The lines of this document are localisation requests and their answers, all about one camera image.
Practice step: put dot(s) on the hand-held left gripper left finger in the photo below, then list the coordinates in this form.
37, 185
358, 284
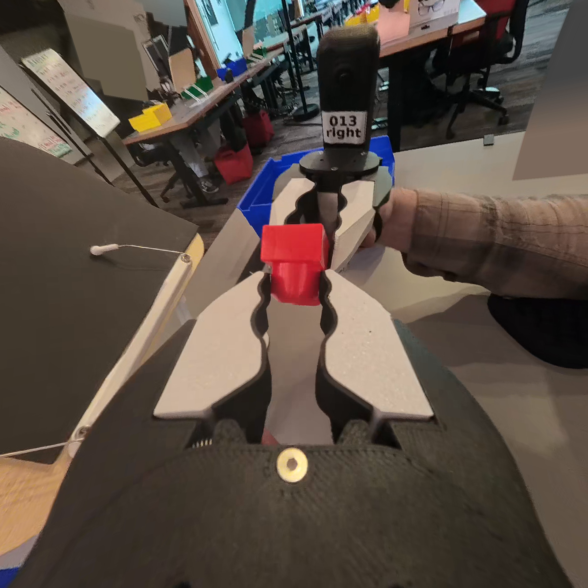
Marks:
216, 367

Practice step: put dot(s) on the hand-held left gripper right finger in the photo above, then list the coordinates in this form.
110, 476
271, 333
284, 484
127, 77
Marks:
372, 367

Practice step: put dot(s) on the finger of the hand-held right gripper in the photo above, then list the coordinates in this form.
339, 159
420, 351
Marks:
363, 216
294, 202

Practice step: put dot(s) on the red plastic block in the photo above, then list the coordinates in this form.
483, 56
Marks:
296, 262

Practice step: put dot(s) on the person's right hand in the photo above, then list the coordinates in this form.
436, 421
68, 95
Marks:
395, 220

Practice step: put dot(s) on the blue plastic bin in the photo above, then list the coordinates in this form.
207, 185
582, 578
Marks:
266, 188

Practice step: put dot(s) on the red bucket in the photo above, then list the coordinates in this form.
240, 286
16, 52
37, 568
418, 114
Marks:
259, 129
234, 165

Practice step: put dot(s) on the black swivel chair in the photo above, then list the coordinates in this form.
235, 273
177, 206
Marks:
482, 55

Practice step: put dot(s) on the long wooden workbench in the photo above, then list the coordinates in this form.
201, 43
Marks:
202, 101

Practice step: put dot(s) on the black backdrop board stand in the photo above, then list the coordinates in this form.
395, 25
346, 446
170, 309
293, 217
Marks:
73, 303

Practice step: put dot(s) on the yellow plastic bin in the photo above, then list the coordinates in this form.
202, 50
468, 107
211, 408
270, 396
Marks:
147, 118

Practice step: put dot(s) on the whiteboard easel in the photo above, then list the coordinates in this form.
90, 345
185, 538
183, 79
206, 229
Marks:
69, 92
28, 124

